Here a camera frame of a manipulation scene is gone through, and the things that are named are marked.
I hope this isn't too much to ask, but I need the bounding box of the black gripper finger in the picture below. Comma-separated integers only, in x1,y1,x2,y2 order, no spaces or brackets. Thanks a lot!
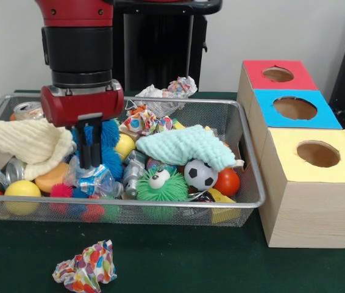
91,124,104,169
77,126,92,170

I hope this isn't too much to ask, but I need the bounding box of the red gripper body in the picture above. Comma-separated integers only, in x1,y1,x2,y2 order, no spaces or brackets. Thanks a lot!
40,79,125,128

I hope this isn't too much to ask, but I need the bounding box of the crushed clear plastic bottle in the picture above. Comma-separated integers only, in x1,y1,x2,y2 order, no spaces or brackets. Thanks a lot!
65,156,124,199

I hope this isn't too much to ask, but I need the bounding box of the cream waffle cloth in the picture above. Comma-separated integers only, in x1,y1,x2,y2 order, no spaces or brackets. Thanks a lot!
0,118,76,181

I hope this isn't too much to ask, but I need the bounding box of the mint green waffle cloth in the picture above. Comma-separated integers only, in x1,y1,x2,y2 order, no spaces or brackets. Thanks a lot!
136,125,237,172

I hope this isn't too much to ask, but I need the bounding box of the wooden box with three holes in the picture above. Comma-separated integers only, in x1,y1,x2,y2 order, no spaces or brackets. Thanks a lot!
237,59,345,249

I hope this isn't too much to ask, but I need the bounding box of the blue spiky ball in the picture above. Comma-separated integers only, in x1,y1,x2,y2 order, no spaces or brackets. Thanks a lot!
71,119,124,181

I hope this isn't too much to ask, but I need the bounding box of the yellow ball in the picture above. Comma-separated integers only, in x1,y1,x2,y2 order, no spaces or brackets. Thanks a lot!
115,133,137,162
3,180,42,216

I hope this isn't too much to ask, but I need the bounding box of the orange round disc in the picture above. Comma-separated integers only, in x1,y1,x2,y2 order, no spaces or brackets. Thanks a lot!
34,162,71,195

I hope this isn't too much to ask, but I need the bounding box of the grey robot toy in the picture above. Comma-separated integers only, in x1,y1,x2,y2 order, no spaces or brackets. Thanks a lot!
123,150,148,199

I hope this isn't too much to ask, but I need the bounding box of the crushed silver can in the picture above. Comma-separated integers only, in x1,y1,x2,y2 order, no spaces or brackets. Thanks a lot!
12,101,44,121

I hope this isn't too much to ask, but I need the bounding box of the green fuzzy toy with eyes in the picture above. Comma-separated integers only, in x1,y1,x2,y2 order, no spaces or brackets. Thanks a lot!
136,166,190,222

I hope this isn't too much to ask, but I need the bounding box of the black and white soccer ball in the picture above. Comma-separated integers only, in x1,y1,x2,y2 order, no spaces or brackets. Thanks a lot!
184,159,219,192

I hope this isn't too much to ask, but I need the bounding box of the yellow cheese wedge toy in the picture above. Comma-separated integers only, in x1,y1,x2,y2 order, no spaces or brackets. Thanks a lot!
208,188,241,223

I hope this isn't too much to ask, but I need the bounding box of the red ball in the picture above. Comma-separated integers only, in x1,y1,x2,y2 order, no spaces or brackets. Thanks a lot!
215,168,241,197

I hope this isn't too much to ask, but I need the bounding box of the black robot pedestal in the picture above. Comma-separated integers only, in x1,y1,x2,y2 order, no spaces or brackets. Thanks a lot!
112,0,223,92

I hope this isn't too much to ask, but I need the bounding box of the wire mesh bin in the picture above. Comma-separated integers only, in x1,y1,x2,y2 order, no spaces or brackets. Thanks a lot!
0,93,266,228

